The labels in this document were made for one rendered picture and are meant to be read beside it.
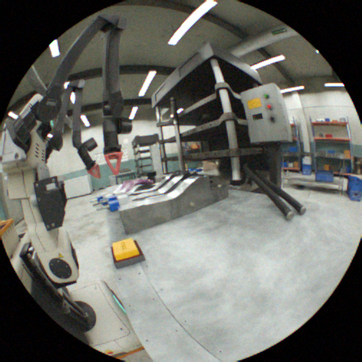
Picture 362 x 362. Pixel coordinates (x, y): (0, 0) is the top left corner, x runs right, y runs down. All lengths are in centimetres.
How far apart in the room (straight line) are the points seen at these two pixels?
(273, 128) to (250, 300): 88
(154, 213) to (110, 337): 76
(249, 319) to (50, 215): 54
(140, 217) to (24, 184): 47
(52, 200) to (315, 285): 68
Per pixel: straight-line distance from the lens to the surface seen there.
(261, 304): 26
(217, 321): 24
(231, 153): 92
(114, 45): 56
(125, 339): 84
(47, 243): 56
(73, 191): 732
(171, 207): 51
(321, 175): 383
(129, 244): 36
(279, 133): 92
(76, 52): 49
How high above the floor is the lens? 103
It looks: 10 degrees down
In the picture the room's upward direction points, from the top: 8 degrees counter-clockwise
